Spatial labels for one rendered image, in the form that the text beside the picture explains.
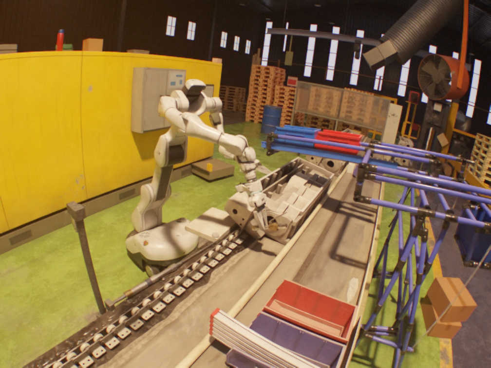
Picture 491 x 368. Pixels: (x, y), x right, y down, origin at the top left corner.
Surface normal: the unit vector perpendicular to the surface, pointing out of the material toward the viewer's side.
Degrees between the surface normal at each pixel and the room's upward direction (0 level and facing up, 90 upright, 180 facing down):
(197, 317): 0
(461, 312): 90
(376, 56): 90
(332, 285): 0
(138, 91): 90
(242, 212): 90
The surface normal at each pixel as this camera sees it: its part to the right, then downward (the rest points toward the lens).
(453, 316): -0.16, 0.36
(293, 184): -0.16, -0.42
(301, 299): -0.49, 0.25
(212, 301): 0.12, -0.92
